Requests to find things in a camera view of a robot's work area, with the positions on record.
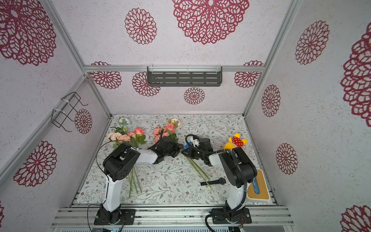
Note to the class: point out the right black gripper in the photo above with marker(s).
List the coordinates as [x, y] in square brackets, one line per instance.
[192, 150]

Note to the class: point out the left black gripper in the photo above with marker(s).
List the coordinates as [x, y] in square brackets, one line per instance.
[178, 147]

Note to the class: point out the pink rose bouquet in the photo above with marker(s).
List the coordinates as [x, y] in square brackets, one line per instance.
[121, 133]
[169, 131]

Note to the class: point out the blue tape dispenser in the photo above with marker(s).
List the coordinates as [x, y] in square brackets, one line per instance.
[188, 145]

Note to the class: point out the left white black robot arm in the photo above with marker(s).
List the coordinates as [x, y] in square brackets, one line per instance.
[119, 165]

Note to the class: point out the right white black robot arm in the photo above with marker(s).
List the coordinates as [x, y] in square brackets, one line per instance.
[240, 172]

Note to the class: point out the black wristwatch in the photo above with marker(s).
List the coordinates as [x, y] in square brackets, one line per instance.
[220, 181]

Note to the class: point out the yellow plush toy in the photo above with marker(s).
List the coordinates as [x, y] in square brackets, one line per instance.
[235, 141]

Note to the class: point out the floral patterned table mat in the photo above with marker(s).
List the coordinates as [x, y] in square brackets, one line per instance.
[174, 181]

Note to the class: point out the blue tool on tray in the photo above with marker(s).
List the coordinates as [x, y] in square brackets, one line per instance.
[256, 186]

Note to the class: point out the wooden tray white rim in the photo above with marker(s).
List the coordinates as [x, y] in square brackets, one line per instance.
[264, 193]

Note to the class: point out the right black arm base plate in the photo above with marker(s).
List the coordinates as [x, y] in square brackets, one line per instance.
[241, 216]

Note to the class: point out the dark grey wall shelf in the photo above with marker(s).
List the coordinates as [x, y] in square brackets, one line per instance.
[184, 76]

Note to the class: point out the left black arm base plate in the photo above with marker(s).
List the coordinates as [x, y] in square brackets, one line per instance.
[117, 217]

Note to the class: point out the black wire wall rack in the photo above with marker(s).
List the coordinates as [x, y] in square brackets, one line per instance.
[62, 113]

